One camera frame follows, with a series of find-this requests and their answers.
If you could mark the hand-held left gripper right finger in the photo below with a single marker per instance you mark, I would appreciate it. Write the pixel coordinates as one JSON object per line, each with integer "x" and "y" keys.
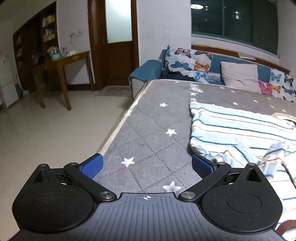
{"x": 202, "y": 165}

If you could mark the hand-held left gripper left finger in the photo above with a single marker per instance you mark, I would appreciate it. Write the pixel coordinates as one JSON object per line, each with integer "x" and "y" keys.
{"x": 91, "y": 168}

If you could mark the blue white striped garment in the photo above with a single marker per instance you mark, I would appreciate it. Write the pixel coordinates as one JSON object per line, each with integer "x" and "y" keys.
{"x": 231, "y": 132}

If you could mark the dark folded clothes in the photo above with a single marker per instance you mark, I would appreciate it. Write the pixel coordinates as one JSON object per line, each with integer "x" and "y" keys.
{"x": 175, "y": 74}

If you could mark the grey star-print mattress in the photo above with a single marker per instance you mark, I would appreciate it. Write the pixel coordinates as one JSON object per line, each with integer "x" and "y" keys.
{"x": 150, "y": 129}

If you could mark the grey door mat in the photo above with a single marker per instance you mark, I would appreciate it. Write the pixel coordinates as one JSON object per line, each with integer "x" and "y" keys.
{"x": 113, "y": 91}

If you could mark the beige pillow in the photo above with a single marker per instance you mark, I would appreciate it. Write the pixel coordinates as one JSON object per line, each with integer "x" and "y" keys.
{"x": 239, "y": 76}

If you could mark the pink cloth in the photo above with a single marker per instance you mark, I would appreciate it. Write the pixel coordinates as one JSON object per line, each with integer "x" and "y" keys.
{"x": 264, "y": 89}

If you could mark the large butterfly print pillow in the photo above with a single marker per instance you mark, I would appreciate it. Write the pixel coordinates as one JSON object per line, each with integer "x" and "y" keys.
{"x": 182, "y": 61}

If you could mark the brown wooden door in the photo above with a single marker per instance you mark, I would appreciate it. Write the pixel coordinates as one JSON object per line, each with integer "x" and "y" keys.
{"x": 115, "y": 60}

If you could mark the blue sofa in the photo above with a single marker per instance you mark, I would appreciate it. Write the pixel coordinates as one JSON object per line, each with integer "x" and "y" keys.
{"x": 145, "y": 69}

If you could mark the small butterfly print pillow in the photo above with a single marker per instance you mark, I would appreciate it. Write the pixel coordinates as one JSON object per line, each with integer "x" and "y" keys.
{"x": 281, "y": 85}

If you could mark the wooden side table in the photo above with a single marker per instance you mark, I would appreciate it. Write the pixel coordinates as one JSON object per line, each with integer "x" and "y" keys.
{"x": 69, "y": 58}

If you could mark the grey book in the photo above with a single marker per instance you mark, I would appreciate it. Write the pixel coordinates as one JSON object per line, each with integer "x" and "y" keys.
{"x": 247, "y": 56}

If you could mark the glass jar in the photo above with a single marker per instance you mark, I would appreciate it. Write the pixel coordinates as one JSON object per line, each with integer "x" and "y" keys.
{"x": 63, "y": 51}

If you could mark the white fridge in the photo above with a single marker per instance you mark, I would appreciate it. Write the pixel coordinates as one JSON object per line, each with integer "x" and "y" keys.
{"x": 8, "y": 81}

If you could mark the wooden shelf unit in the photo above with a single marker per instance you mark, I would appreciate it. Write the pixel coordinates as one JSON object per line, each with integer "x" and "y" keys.
{"x": 25, "y": 58}

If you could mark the dark window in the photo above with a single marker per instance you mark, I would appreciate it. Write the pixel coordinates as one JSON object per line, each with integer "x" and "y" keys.
{"x": 231, "y": 18}

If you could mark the white wall socket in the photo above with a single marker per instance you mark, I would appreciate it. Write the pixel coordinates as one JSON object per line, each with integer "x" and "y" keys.
{"x": 74, "y": 33}

